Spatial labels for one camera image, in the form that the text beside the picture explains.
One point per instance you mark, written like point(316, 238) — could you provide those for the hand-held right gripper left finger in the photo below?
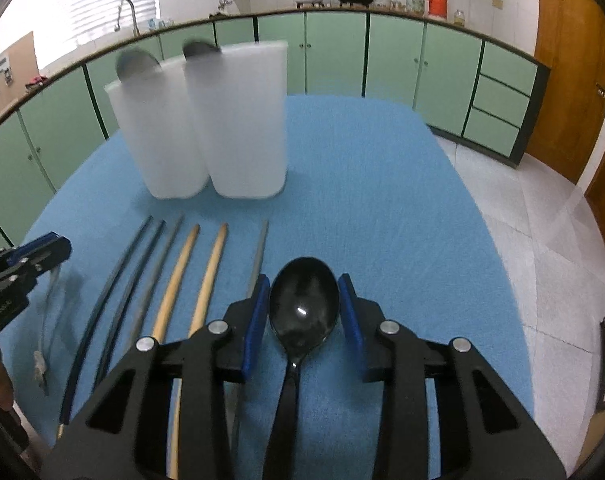
point(255, 332)

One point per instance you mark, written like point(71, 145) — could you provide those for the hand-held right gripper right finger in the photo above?
point(351, 320)

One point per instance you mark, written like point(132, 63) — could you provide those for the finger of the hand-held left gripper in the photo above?
point(42, 244)
point(27, 272)

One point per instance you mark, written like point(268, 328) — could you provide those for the black plastic spoon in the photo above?
point(302, 310)

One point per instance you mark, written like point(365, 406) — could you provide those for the clear plastic spoon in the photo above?
point(41, 360)

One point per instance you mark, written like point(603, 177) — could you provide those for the grey chopstick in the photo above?
point(259, 260)
point(152, 277)

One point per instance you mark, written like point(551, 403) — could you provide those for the wooden chopstick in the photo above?
point(210, 275)
point(175, 280)

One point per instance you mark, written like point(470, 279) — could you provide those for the black chopstick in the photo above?
point(122, 305)
point(90, 320)

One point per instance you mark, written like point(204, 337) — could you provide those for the white translucent plastic container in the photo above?
point(157, 150)
point(247, 125)

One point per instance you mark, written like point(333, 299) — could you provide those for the blue tablecloth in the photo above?
point(382, 210)

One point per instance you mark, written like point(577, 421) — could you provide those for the small red object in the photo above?
point(37, 80)

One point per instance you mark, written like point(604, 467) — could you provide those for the grey spoon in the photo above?
point(137, 64)

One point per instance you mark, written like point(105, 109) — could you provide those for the dark spoon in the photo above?
point(200, 49)

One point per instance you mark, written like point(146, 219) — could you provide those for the metal sink faucet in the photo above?
point(132, 10)

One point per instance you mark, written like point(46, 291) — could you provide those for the white window blind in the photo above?
point(107, 0)

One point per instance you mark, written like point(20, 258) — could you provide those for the green base cabinets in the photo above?
point(332, 50)

